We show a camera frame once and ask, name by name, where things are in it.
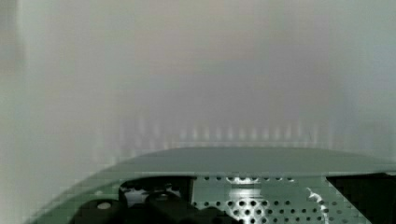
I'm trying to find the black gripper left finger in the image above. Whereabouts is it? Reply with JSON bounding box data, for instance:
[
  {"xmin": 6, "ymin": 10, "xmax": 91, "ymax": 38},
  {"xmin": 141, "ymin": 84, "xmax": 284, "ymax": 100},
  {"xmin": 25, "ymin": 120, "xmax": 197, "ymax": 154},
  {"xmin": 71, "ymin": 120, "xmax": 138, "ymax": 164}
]
[{"xmin": 68, "ymin": 176, "xmax": 241, "ymax": 224}]

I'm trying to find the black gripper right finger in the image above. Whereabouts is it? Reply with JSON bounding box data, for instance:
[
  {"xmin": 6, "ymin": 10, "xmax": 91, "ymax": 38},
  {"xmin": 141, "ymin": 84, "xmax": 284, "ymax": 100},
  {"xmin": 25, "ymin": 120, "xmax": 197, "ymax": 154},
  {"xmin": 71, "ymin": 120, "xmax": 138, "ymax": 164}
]
[{"xmin": 327, "ymin": 173, "xmax": 396, "ymax": 224}]

